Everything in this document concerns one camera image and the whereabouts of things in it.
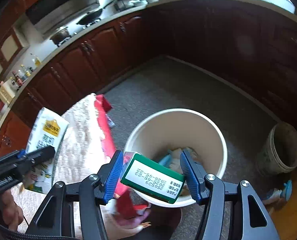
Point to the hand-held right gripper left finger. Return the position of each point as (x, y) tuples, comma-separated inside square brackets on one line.
[(113, 177)]

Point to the row of condiment bottles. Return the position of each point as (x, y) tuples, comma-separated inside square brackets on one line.
[(26, 71)]

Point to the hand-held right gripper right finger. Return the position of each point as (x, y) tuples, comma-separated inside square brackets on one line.
[(192, 177)]

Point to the person's left hand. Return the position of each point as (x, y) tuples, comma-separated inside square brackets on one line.
[(8, 210)]

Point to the dark wooden base cabinets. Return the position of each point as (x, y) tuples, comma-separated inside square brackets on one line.
[(188, 42)]

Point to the kitchen countertop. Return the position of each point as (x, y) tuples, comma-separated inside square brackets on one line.
[(63, 43)]

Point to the light blue plastic packet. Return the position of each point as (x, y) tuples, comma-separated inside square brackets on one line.
[(166, 160)]

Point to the gas stove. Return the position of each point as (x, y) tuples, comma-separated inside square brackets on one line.
[(88, 26)]

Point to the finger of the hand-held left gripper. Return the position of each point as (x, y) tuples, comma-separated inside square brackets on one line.
[(38, 155)]

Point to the dirty old plastic bucket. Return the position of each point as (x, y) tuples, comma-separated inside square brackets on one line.
[(278, 152)]

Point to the quilted satin tablecloth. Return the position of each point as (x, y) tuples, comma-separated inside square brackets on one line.
[(81, 135)]

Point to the white flour bag yellow label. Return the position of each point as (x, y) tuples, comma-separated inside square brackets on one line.
[(48, 130)]

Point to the red plastic bag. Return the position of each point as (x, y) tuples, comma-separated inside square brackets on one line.
[(106, 130)]

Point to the white plastic basin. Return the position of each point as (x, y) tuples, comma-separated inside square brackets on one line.
[(275, 1)]

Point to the cream microwave oven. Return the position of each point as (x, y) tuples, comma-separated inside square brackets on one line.
[(2, 100)]

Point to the green white medicine box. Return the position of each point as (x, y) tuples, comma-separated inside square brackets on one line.
[(151, 177)]

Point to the dark wooden wall cabinet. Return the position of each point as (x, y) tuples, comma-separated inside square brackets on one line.
[(6, 47)]

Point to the metal cooking pot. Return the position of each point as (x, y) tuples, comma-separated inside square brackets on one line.
[(59, 35)]

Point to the black wok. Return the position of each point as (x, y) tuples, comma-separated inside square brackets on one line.
[(91, 16)]

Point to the white round waste bin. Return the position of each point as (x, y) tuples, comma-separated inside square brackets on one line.
[(178, 130)]

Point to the blue white plastic bag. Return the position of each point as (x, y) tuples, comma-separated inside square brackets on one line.
[(278, 192)]

